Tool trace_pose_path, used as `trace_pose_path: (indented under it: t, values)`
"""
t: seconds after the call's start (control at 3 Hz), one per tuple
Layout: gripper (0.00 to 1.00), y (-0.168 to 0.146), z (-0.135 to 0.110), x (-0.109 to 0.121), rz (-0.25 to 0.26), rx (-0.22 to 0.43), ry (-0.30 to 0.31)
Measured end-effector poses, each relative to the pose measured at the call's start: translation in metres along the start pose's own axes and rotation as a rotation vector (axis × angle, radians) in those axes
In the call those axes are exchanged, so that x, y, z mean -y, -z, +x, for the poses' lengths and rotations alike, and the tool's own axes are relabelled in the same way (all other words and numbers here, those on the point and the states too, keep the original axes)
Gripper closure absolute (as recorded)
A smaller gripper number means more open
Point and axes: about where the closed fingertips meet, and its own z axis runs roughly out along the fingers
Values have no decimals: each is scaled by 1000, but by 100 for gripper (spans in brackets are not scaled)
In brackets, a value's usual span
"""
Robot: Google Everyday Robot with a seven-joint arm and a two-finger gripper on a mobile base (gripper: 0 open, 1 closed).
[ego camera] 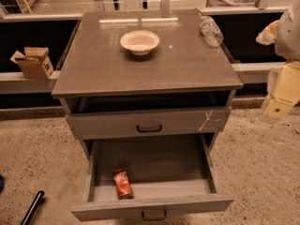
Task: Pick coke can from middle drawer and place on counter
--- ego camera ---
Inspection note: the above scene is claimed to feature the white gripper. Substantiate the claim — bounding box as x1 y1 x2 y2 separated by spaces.
256 21 300 120

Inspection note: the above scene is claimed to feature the clear plastic water bottle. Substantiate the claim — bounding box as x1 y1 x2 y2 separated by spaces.
200 13 224 47

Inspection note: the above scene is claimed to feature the open grey middle drawer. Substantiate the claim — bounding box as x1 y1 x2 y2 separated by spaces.
71 134 233 221

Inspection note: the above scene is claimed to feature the grey drawer cabinet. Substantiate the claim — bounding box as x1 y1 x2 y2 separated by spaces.
52 9 242 155

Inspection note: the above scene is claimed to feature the white paper bowl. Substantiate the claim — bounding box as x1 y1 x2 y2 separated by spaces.
120 30 160 55

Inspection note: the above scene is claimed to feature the black cylindrical pole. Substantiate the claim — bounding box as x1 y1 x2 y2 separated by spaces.
20 190 45 225

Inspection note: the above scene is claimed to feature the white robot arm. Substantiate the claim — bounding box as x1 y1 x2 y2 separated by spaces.
256 0 300 122

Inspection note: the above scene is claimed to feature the closed grey top drawer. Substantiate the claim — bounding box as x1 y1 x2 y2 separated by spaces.
66 107 232 140

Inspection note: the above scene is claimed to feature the open cardboard box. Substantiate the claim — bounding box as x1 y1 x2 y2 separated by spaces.
10 47 53 80

